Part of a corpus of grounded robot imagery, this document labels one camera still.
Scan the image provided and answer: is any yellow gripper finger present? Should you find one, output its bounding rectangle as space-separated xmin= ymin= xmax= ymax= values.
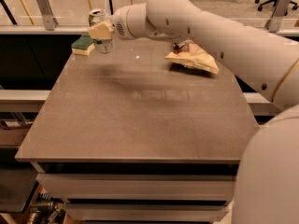
xmin=88 ymin=21 xmax=114 ymax=40

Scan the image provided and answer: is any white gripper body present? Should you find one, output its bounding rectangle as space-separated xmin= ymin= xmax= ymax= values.
xmin=111 ymin=6 xmax=136 ymax=40

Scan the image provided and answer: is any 7up soda can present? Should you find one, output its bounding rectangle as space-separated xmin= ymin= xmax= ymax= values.
xmin=88 ymin=9 xmax=114 ymax=53

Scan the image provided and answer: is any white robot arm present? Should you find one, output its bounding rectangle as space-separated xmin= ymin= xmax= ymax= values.
xmin=89 ymin=0 xmax=299 ymax=224

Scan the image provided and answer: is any green yellow sponge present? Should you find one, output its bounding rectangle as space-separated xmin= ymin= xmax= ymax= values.
xmin=71 ymin=35 xmax=94 ymax=56

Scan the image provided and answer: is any sea salt chips bag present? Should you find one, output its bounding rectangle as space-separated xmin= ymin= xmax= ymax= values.
xmin=164 ymin=39 xmax=219 ymax=74

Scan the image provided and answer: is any upper grey drawer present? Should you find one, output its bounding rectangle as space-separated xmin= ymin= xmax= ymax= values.
xmin=36 ymin=174 xmax=235 ymax=202

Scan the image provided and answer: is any grey drawer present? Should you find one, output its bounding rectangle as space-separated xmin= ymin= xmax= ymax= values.
xmin=66 ymin=203 xmax=229 ymax=222
xmin=36 ymin=174 xmax=235 ymax=202

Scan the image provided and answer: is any lower grey drawer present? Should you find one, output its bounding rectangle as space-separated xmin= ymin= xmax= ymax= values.
xmin=66 ymin=203 xmax=229 ymax=222

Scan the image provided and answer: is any box of bottles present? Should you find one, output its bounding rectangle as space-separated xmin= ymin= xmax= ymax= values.
xmin=26 ymin=193 xmax=65 ymax=224

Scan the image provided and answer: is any left metal railing bracket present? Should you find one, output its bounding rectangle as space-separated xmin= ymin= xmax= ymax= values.
xmin=36 ymin=0 xmax=58 ymax=31

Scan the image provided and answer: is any metal railing bracket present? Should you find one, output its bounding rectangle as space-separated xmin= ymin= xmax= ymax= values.
xmin=265 ymin=0 xmax=291 ymax=33
xmin=36 ymin=0 xmax=58 ymax=31

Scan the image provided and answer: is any right metal railing bracket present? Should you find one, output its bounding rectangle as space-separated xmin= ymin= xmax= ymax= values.
xmin=265 ymin=0 xmax=291 ymax=33

